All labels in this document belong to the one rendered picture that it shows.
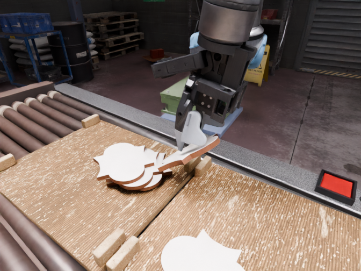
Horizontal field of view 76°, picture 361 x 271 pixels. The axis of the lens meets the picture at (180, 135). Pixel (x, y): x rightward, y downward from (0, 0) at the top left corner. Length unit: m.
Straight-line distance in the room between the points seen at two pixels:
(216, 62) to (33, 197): 0.47
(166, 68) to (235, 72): 0.12
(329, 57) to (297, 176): 4.49
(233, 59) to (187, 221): 0.30
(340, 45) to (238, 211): 4.70
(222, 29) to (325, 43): 4.75
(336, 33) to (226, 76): 4.70
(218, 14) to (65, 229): 0.44
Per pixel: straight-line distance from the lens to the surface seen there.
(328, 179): 0.67
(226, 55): 0.36
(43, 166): 0.68
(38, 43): 4.75
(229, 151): 0.69
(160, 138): 0.73
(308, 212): 0.55
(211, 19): 0.34
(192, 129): 0.41
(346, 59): 5.11
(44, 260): 0.52
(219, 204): 0.51
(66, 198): 0.57
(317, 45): 5.06
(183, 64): 0.39
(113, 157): 0.57
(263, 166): 0.66
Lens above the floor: 1.31
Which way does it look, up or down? 32 degrees down
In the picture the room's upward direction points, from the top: straight up
